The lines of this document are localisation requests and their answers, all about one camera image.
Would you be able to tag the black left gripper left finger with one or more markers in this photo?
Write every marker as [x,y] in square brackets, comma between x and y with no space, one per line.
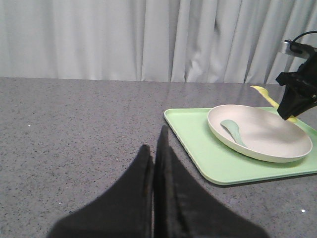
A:
[123,211]

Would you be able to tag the light green serving tray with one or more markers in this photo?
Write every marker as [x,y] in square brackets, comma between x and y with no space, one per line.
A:
[221,165]

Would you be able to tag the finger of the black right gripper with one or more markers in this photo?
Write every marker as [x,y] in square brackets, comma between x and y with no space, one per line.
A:
[296,101]

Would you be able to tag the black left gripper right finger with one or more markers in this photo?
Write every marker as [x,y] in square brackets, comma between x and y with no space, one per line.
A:
[183,209]

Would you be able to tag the teal green spoon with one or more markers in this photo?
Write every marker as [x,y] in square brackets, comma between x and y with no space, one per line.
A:
[233,128]

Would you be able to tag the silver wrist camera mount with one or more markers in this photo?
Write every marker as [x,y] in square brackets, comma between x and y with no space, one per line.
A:
[295,49]

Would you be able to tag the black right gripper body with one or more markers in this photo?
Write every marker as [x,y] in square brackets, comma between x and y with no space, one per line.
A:
[302,82]

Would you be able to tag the white curtain backdrop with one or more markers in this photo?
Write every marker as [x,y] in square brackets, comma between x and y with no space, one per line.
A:
[229,41]

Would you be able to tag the beige round plate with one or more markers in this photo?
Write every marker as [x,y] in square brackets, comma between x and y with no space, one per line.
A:
[267,136]

